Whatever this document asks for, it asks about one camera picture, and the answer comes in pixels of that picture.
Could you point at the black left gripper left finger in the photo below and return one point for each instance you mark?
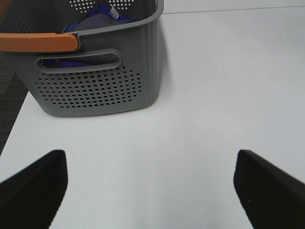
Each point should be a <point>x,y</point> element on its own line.
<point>31,198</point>

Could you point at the blue towel with label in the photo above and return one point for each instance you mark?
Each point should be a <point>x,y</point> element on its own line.
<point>100,7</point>

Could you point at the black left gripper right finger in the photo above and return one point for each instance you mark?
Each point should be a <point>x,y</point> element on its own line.
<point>270,197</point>

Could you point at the grey perforated plastic basket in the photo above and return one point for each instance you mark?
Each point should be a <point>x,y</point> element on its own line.
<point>130,83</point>

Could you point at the grey towel in basket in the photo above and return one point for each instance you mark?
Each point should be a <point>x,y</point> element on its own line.
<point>94,22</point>

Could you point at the orange basket rim handle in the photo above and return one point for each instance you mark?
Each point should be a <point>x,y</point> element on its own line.
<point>38,42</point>

